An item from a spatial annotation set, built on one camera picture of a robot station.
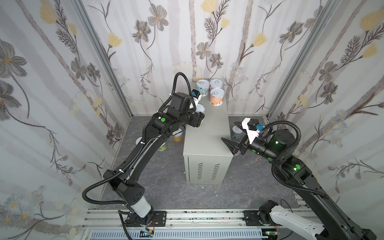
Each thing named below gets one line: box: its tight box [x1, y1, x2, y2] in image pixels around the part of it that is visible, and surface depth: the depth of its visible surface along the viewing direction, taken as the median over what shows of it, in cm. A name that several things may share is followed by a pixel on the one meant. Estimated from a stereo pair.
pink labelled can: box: [209, 79, 224, 91], surface depth 84 cm
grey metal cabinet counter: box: [183, 82, 234, 185], surface depth 69 cm
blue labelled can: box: [196, 79, 210, 97], surface depth 83 cm
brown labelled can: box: [210, 88, 225, 106], surface depth 78 cm
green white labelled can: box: [195, 104, 206, 113], surface depth 70 cm
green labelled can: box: [157, 142, 168, 151], surface depth 101 cm
